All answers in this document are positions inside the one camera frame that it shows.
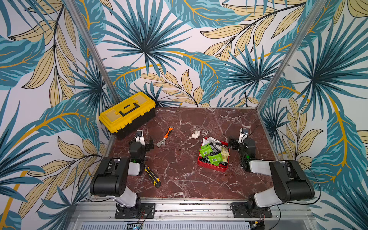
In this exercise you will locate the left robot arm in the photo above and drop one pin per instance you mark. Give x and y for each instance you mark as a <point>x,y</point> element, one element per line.
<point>110,179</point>

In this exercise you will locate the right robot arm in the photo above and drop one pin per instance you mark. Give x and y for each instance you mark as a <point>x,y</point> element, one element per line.
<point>290,182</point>

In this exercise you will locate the cream cookie packet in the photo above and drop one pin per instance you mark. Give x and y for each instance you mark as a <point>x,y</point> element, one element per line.
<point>225,154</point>

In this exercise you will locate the white plastic pipe elbow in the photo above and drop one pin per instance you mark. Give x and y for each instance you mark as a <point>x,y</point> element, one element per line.
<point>196,134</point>

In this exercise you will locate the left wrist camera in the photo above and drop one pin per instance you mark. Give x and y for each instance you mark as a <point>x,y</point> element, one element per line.
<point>140,135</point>

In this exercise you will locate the red storage box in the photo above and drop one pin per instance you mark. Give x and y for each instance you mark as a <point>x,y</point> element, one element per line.
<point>204,162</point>

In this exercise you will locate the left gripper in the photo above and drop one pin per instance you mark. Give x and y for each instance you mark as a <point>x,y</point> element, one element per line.
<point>149,146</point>

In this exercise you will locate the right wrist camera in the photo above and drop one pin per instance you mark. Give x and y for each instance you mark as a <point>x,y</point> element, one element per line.
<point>244,133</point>

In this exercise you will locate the yellow black toolbox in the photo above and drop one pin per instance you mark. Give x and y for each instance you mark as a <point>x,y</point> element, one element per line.
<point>127,116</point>

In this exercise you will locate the white cookie packet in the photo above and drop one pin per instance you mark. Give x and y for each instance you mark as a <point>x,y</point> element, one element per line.
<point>211,140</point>

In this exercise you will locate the aluminium front rail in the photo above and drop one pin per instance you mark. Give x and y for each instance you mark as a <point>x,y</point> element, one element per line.
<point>191,214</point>

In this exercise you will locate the green cookie packet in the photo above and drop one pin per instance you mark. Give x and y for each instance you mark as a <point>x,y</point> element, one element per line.
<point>215,159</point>
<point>205,150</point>

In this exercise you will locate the yellow black utility knife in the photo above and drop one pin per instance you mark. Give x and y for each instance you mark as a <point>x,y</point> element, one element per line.
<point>153,177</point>

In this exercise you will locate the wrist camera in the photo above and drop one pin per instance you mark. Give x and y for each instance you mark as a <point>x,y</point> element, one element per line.
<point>244,133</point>
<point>140,135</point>

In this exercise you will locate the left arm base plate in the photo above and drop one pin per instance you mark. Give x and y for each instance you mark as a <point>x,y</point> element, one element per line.
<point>141,210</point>

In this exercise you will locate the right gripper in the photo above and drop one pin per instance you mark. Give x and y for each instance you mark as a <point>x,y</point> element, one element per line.
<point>235,143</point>

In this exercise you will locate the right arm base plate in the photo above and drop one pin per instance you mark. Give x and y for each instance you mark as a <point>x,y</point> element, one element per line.
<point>245,210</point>

